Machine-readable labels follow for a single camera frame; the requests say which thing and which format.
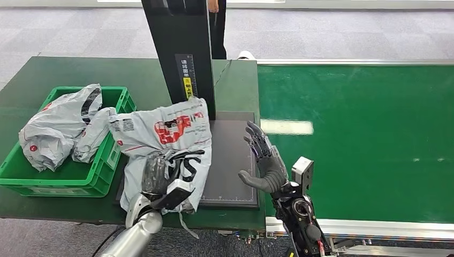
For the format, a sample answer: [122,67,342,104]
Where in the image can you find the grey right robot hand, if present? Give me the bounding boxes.
[238,121,290,194]

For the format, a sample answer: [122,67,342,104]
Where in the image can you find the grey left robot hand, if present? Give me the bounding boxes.
[141,150,180,199]

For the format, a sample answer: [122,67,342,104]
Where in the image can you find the grey courier bag red print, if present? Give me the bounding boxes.
[108,97,214,239]

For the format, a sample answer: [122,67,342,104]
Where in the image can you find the green conveyor belt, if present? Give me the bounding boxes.
[257,65,454,224]

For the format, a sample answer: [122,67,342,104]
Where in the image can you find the dark grey scanner base pad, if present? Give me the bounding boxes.
[114,111,260,209]

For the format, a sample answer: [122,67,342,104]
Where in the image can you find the small crumpled grey courier bag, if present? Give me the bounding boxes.
[72,107,118,164]

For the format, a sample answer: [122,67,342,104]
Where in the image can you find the green plastic crate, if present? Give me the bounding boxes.
[0,86,137,198]

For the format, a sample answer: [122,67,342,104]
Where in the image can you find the yellow and black column label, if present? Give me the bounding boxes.
[175,54,198,100]

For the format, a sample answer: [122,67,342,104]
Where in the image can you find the large crumpled grey courier bag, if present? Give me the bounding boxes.
[18,84,103,173]

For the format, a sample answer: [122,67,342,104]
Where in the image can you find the black scanner column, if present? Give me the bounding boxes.
[141,0,216,120]

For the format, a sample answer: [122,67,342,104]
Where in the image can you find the dark green table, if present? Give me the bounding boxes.
[0,56,267,231]

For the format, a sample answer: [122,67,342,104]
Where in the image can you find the person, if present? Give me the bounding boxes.
[207,0,256,61]

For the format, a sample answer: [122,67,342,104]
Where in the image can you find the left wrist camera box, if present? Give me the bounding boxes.
[149,179,196,210]

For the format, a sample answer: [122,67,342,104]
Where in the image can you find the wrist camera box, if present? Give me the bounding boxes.
[149,179,196,210]
[291,156,315,187]

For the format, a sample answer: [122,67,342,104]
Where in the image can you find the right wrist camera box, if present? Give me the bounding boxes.
[291,156,315,187]

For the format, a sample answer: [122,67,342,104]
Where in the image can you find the right robot arm black cabled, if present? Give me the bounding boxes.
[271,180,334,257]

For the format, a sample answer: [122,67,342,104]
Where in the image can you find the black cable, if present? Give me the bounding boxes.
[91,225,125,257]

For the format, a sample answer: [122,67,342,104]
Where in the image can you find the silver conveyor frame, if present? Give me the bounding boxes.
[255,58,454,257]

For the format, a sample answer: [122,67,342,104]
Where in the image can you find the thin grey cable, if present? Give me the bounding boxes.
[214,59,233,88]

